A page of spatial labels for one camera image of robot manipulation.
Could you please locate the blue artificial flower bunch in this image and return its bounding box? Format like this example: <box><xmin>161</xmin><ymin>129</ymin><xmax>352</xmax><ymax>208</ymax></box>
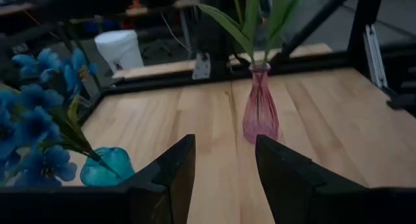
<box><xmin>11</xmin><ymin>47</ymin><xmax>100</xmax><ymax>98</ymax></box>
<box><xmin>0</xmin><ymin>84</ymin><xmax>98</xmax><ymax>189</ymax></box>

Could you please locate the yellow artificial tulip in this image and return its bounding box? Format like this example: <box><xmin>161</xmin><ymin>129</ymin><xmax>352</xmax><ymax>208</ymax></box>
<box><xmin>196</xmin><ymin>0</ymin><xmax>263</xmax><ymax>69</ymax></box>

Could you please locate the pink glass vase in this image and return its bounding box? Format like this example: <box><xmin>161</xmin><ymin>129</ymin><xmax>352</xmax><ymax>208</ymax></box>
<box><xmin>242</xmin><ymin>63</ymin><xmax>281</xmax><ymax>145</ymax></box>

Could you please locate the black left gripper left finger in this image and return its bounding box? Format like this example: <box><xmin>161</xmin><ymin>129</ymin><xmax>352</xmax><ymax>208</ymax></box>
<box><xmin>116</xmin><ymin>134</ymin><xmax>197</xmax><ymax>224</ymax></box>

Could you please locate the white plastic bin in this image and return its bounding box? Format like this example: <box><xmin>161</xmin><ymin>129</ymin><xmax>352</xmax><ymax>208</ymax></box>
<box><xmin>94</xmin><ymin>29</ymin><xmax>144</xmax><ymax>73</ymax></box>

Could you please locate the black aluminium rig frame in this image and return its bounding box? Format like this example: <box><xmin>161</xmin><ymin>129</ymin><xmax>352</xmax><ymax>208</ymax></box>
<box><xmin>58</xmin><ymin>0</ymin><xmax>416</xmax><ymax>119</ymax></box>

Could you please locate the teal glass vase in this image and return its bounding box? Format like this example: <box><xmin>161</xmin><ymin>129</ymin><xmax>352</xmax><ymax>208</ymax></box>
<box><xmin>79</xmin><ymin>147</ymin><xmax>136</xmax><ymax>188</ymax></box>

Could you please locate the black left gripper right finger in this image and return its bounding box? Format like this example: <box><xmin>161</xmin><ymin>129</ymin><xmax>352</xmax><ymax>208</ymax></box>
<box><xmin>254</xmin><ymin>134</ymin><xmax>370</xmax><ymax>224</ymax></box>

